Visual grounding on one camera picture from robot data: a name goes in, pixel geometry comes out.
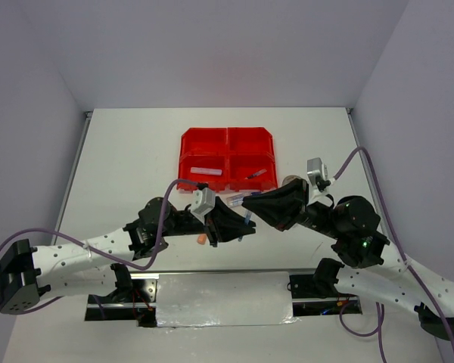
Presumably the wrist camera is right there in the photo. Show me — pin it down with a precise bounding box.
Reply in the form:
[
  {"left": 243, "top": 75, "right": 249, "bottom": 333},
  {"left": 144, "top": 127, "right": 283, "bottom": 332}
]
[
  {"left": 190, "top": 188, "right": 216, "bottom": 224},
  {"left": 306, "top": 157, "right": 331, "bottom": 202}
]

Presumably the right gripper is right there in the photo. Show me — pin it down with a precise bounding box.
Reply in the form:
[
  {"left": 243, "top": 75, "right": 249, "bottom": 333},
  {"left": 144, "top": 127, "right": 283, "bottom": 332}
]
[{"left": 238, "top": 175, "right": 341, "bottom": 237}]

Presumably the silver foil sheet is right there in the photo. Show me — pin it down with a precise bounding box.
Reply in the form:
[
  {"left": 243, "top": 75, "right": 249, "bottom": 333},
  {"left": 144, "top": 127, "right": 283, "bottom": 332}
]
[{"left": 156, "top": 272, "right": 295, "bottom": 327}]

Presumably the black mounting rail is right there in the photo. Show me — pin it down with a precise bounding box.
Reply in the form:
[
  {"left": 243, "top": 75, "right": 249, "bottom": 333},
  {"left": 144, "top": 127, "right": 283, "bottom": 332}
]
[{"left": 84, "top": 270, "right": 362, "bottom": 328}]

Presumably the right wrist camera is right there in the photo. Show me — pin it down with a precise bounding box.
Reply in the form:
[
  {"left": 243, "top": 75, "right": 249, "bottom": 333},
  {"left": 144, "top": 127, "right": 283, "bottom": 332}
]
[{"left": 306, "top": 157, "right": 331, "bottom": 202}]

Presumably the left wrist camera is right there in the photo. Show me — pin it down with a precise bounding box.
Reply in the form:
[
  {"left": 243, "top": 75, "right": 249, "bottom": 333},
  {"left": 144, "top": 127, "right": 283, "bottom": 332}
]
[{"left": 190, "top": 188, "right": 216, "bottom": 224}]

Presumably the large clear tape roll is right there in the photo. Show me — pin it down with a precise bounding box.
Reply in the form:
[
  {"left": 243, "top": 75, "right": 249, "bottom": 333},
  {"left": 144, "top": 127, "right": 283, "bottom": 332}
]
[{"left": 282, "top": 175, "right": 300, "bottom": 185}]

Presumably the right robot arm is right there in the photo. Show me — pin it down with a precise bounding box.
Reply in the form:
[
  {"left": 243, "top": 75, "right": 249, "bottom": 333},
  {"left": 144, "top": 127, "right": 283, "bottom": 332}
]
[{"left": 242, "top": 178, "right": 454, "bottom": 340}]

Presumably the red four-compartment bin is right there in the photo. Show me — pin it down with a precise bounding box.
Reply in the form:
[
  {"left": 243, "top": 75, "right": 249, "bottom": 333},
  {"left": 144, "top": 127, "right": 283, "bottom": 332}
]
[{"left": 178, "top": 127, "right": 278, "bottom": 192}]

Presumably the orange highlighter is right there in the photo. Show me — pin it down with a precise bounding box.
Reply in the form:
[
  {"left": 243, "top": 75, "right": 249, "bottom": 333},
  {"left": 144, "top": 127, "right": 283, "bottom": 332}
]
[{"left": 197, "top": 234, "right": 207, "bottom": 245}]

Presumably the blue glue bottle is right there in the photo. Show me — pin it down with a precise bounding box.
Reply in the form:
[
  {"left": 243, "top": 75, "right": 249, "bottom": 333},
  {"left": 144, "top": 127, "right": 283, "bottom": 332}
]
[{"left": 226, "top": 194, "right": 250, "bottom": 208}]

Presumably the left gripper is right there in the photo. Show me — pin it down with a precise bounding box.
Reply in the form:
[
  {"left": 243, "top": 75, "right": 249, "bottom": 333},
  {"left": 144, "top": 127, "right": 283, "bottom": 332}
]
[{"left": 160, "top": 195, "right": 255, "bottom": 247}]

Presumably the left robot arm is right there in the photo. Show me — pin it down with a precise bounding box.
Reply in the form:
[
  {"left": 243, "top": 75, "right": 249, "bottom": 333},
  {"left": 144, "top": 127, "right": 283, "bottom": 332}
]
[{"left": 0, "top": 197, "right": 256, "bottom": 315}]

